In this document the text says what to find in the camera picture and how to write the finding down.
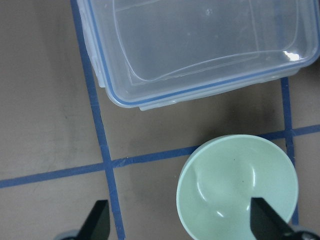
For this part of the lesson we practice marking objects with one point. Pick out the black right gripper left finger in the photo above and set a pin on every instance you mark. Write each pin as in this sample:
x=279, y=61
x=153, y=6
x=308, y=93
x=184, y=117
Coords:
x=97, y=223

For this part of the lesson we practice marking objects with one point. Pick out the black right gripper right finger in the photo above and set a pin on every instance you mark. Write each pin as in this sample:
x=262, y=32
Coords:
x=265, y=223

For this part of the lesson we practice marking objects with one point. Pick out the green bowl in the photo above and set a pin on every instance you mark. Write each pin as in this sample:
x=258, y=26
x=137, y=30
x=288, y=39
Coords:
x=219, y=179

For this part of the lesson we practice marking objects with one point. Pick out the clear plastic container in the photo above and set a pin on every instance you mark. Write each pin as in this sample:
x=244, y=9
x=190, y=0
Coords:
x=148, y=54

